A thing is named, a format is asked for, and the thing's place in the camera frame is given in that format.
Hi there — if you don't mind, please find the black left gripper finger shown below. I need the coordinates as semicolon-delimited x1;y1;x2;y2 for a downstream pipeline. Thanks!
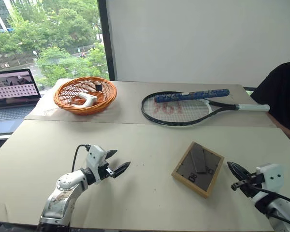
112;161;131;179
105;149;118;160

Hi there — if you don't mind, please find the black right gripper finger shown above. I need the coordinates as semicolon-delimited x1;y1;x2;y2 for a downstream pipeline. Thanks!
227;161;251;181
239;186;256;200

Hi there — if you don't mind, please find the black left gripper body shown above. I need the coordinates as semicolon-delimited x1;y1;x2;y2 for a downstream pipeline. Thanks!
96;162;115;181

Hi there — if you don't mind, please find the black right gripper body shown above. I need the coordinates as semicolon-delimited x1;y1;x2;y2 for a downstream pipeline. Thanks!
231;173;266;191

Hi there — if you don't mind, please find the large beige cardboard sheet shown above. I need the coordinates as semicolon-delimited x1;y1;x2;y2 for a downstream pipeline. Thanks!
0;119;290;232

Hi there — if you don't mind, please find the small beige cardboard sheet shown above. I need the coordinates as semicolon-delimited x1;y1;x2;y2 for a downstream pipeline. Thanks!
23;78;279;129

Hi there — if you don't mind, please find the black tennis racket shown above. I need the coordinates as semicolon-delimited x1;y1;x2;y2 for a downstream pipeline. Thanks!
140;91;271;127

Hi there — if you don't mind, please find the orange wicker basket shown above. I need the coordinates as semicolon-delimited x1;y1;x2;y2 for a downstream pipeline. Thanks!
53;76;118;116

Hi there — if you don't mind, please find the person in black shirt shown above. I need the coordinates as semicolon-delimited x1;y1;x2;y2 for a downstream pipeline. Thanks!
249;59;290;150

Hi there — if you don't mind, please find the blue patterned grip roll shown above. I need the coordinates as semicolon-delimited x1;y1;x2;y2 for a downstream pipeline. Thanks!
154;88;231;103

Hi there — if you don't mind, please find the grey laptop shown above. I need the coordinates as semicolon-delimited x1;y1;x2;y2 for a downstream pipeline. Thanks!
0;68;43;136

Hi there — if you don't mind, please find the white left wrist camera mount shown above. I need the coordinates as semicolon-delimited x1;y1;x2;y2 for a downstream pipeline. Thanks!
85;145;110;180

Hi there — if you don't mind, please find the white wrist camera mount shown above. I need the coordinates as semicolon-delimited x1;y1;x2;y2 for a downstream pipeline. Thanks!
85;145;110;180
254;163;287;194

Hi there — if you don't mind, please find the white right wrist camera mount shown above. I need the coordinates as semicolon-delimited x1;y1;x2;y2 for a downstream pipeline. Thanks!
254;163;287;194

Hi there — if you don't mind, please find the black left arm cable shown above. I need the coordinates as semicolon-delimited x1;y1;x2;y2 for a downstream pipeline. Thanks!
71;144;91;173

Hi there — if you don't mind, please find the face-down wooden picture frame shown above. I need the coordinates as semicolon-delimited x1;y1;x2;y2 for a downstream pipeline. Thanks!
171;141;225;199

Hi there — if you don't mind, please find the white plastic handle tool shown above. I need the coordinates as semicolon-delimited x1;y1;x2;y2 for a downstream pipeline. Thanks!
70;92;100;108

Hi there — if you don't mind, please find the black window frame post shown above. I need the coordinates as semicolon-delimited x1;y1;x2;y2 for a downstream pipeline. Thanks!
97;0;118;82

